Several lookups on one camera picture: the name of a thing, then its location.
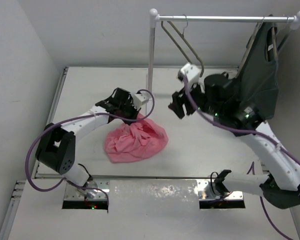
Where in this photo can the beige hanger with green shirt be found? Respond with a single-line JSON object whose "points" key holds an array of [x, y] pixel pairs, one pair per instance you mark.
{"points": [[251, 41]]}

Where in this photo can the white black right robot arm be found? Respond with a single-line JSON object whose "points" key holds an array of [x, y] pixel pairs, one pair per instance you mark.
{"points": [[281, 186]]}

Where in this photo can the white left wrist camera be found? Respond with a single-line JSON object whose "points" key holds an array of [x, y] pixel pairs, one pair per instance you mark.
{"points": [[141, 99]]}

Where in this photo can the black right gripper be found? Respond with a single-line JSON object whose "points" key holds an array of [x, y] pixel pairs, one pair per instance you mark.
{"points": [[179, 97]]}

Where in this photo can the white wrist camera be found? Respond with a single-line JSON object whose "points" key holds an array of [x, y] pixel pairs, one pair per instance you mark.
{"points": [[141, 99], [191, 72]]}

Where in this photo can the grey velvet hanger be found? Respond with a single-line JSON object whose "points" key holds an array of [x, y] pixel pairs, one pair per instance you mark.
{"points": [[185, 41]]}

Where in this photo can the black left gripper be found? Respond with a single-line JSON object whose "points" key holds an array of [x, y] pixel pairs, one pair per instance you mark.
{"points": [[135, 110]]}

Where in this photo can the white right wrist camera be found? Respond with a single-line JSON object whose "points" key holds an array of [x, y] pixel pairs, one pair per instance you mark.
{"points": [[191, 72]]}

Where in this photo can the dark green t shirt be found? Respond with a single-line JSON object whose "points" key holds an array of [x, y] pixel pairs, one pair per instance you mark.
{"points": [[258, 78]]}

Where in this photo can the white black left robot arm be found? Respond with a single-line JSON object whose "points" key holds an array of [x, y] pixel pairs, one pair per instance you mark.
{"points": [[57, 148]]}

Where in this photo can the white clothes rack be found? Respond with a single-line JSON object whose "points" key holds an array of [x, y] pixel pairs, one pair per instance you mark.
{"points": [[220, 90]]}

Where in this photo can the pink t shirt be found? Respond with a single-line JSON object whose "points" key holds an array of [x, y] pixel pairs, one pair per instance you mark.
{"points": [[135, 142]]}

